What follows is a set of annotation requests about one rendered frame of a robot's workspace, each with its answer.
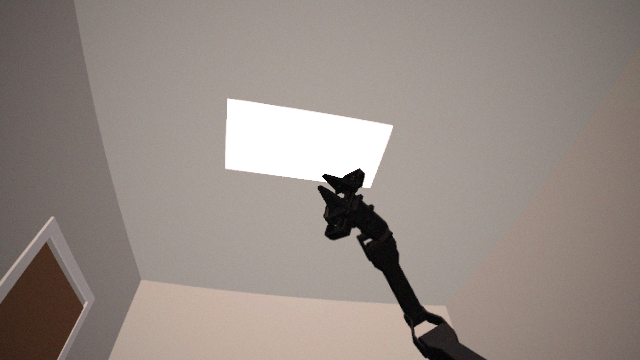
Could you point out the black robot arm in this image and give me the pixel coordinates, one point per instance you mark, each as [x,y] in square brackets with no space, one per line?
[441,342]

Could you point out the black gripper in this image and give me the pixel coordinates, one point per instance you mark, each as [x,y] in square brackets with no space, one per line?
[348,212]

